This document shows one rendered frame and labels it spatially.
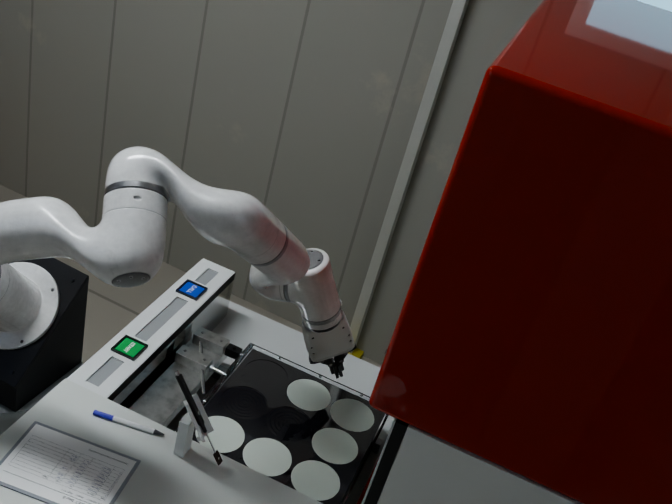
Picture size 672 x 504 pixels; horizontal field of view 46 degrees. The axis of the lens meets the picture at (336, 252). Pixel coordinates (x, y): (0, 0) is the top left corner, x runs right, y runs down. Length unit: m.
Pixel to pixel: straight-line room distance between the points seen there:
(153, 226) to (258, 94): 1.91
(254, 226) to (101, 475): 0.53
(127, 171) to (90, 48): 2.26
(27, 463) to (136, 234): 0.48
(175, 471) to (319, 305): 0.41
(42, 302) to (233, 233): 0.62
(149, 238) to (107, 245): 0.06
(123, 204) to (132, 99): 2.21
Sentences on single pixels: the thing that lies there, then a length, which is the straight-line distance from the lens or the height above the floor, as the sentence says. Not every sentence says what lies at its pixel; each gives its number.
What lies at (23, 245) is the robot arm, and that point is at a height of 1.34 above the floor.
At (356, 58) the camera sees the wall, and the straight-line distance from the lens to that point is 2.92.
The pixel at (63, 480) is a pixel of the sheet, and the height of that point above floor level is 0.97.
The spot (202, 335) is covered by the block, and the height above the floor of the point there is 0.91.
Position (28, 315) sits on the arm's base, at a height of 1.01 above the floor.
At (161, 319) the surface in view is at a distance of 1.83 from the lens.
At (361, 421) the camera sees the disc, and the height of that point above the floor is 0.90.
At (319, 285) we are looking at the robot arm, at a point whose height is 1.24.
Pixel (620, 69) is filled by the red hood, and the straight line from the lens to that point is 1.23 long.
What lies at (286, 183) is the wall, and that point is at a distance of 3.19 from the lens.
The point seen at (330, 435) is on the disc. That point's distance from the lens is 1.73.
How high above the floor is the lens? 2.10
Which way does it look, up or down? 31 degrees down
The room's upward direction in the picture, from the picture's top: 16 degrees clockwise
